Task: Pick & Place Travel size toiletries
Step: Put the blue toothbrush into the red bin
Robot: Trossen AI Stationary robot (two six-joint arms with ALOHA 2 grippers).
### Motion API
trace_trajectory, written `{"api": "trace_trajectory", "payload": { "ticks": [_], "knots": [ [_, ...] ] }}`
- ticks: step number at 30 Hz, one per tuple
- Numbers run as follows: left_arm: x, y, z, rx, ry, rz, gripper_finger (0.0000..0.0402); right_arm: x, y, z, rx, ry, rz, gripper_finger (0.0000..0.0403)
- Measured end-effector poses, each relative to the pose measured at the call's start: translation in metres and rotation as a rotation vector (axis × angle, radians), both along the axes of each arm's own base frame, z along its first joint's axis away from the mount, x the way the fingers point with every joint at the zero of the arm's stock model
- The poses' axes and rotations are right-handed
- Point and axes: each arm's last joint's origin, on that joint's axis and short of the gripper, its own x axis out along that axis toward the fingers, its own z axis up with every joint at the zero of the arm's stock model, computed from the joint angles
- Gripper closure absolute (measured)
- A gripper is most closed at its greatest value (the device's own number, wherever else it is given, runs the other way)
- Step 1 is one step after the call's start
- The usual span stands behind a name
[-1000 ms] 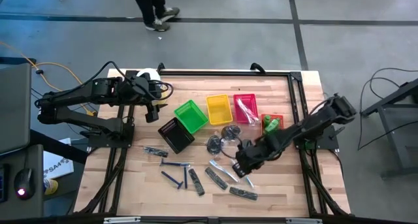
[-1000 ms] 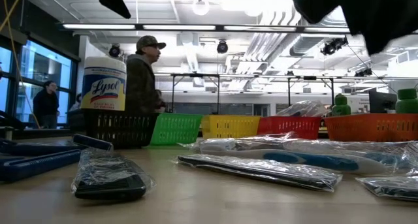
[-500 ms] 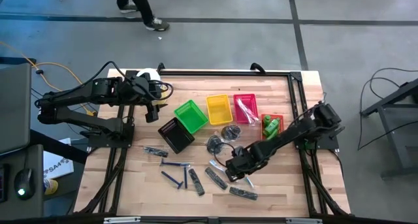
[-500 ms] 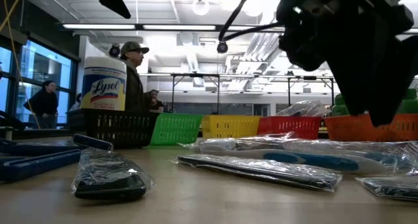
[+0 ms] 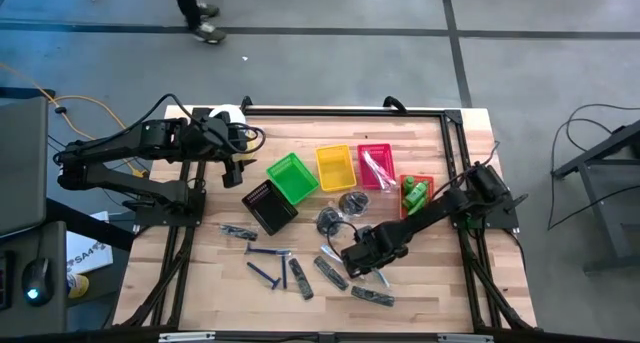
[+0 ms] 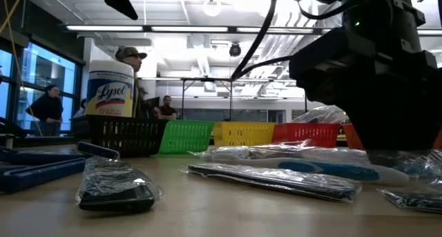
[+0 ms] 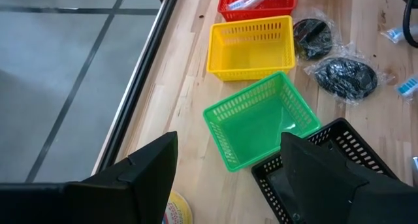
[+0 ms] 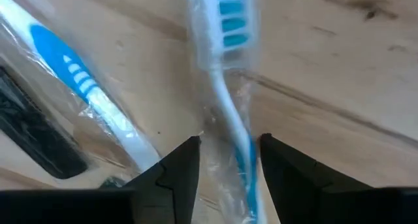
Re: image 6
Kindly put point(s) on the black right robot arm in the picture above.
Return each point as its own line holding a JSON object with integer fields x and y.
{"x": 380, "y": 9}

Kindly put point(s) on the black overhead light bar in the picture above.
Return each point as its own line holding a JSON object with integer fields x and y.
{"x": 146, "y": 29}

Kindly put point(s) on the black background table frame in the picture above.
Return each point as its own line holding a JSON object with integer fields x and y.
{"x": 207, "y": 79}

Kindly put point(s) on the Lysol wipes canister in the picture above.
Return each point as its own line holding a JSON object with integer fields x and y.
{"x": 110, "y": 88}

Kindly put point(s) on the green plastic basket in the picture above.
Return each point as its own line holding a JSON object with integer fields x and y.
{"x": 186, "y": 136}

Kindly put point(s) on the black comb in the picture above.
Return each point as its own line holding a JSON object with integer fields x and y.
{"x": 414, "y": 197}
{"x": 276, "y": 180}
{"x": 117, "y": 187}

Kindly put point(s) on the red plastic basket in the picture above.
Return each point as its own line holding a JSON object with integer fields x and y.
{"x": 305, "y": 134}

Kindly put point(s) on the black ceiling camera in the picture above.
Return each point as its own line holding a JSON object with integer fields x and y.
{"x": 235, "y": 49}

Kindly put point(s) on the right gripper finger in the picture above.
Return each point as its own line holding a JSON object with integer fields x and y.
{"x": 397, "y": 130}

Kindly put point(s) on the round pendant lamp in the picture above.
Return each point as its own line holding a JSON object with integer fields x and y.
{"x": 211, "y": 5}

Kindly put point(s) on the black plastic basket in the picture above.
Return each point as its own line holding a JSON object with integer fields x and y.
{"x": 126, "y": 135}

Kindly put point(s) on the dark background monitor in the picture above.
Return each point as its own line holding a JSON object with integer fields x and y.
{"x": 152, "y": 105}

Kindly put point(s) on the person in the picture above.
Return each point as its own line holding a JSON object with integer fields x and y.
{"x": 46, "y": 109}
{"x": 81, "y": 108}
{"x": 131, "y": 55}
{"x": 168, "y": 109}

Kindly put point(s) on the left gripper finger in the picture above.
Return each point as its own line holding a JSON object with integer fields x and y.
{"x": 117, "y": 0}

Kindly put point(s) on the yellow plastic basket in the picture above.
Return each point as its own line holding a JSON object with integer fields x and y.
{"x": 243, "y": 134}

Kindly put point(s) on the orange plastic basket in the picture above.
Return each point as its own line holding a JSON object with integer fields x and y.
{"x": 352, "y": 137}

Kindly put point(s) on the red white toothbrush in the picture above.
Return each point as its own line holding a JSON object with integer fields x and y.
{"x": 321, "y": 115}

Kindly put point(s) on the large window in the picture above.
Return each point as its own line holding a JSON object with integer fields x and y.
{"x": 45, "y": 71}

